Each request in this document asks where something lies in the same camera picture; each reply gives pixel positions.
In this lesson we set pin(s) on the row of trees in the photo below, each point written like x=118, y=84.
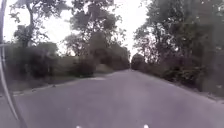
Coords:
x=180, y=46
x=90, y=50

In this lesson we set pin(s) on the grey asphalt road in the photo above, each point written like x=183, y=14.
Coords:
x=116, y=100

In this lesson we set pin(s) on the grass verge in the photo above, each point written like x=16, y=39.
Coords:
x=206, y=95
x=43, y=83

